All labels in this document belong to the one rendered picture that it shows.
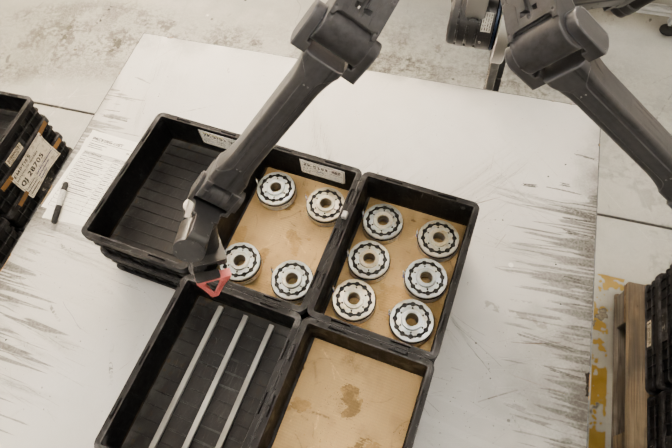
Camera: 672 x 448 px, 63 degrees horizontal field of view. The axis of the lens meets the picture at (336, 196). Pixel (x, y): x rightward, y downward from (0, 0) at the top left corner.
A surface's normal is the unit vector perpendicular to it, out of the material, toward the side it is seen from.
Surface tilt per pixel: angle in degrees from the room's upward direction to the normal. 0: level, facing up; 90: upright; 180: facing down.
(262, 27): 0
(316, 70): 74
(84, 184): 0
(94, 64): 0
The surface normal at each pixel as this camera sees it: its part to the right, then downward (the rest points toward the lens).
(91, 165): -0.05, -0.50
